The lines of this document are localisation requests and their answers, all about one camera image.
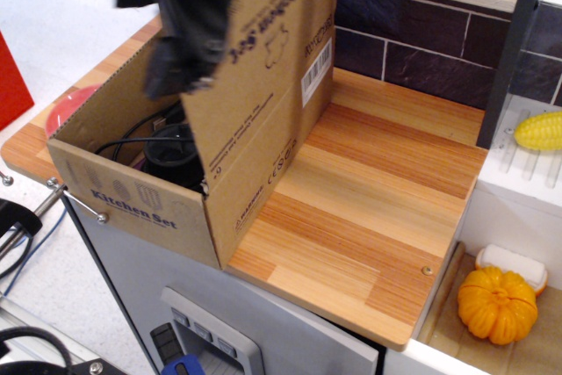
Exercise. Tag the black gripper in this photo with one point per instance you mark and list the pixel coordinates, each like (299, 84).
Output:
(193, 42)

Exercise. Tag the brown cardboard box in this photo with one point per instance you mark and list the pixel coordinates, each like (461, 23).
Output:
(248, 122)

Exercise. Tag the black round speaker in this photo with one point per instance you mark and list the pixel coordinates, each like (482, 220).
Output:
(171, 155)

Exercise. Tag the red plastic bowl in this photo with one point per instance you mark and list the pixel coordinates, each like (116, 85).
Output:
(66, 107)

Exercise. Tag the red box at left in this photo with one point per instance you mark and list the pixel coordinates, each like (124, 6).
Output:
(15, 96)

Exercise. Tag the metal clamp bar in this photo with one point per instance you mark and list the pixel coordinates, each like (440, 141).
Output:
(27, 223)

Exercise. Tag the toy oven control panel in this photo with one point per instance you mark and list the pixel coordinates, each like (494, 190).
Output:
(188, 329)

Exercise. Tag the white orange toy piece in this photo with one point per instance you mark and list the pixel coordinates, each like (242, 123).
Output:
(533, 272)

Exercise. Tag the orange toy pumpkin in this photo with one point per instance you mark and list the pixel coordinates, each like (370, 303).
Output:
(497, 305)

